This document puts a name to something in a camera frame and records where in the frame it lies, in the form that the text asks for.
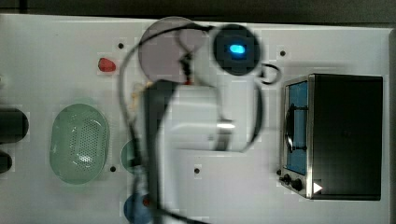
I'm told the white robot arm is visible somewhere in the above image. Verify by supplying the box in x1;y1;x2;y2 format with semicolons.
142;24;264;224

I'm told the green oval strainer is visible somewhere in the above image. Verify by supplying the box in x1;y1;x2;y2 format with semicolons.
49;104;109;185

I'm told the yellow banana toy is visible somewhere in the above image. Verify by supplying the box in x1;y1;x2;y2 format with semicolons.
130;81;152;112

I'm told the green cup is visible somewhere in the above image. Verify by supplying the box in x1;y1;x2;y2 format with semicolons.
120;141;134;174

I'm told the red item in bowl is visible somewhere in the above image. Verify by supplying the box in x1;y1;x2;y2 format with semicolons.
143;198;149;206

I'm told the red strawberry toy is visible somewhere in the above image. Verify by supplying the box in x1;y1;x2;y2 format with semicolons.
98;58;117;73

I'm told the blue bowl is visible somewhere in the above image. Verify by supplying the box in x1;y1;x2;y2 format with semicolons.
123;193;152;224

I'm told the black toaster oven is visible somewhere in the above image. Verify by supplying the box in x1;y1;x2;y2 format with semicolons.
276;74;383;201

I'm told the large black cylinder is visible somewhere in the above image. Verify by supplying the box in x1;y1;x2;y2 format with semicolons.
0;108;29;144

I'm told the small black cylinder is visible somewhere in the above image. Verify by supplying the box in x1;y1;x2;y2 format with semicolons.
0;151;12;174

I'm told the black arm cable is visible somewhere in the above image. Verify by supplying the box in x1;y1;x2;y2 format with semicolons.
118;22;283;224

